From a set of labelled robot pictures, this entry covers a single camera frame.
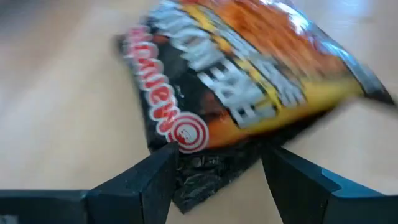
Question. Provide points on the black Fire Noodle ramen packet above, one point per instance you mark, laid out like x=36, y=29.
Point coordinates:
x=248, y=77

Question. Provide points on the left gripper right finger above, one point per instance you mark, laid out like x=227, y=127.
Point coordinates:
x=304, y=199

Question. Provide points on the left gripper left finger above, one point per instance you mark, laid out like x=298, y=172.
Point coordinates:
x=124, y=199

